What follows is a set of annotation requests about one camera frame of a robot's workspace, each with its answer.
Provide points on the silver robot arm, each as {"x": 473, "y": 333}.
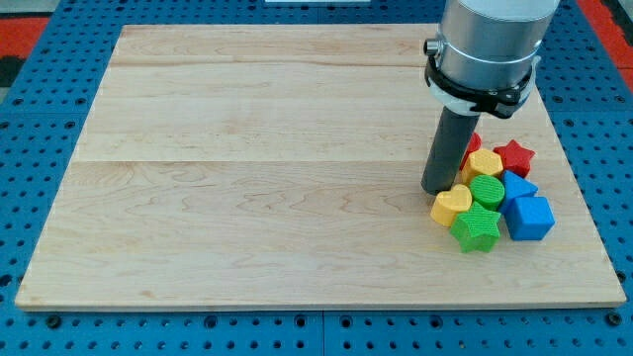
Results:
{"x": 489, "y": 44}

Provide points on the green star block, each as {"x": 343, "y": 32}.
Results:
{"x": 477, "y": 229}

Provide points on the red star block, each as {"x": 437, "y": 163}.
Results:
{"x": 515, "y": 157}

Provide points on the light wooden board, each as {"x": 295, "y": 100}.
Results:
{"x": 266, "y": 168}

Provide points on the yellow heart block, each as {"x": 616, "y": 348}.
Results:
{"x": 449, "y": 204}

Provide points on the dark grey cylindrical pointer tool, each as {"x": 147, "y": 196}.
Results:
{"x": 452, "y": 137}

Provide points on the red block behind pointer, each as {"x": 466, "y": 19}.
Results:
{"x": 474, "y": 144}

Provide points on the yellow hexagon block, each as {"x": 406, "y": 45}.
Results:
{"x": 481, "y": 162}

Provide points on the green cylinder block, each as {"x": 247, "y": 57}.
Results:
{"x": 488, "y": 191}

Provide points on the blue triangle block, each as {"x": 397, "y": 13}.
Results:
{"x": 515, "y": 186}

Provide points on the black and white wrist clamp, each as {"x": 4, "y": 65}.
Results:
{"x": 464, "y": 101}

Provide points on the blue cube block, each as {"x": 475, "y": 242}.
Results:
{"x": 529, "y": 218}

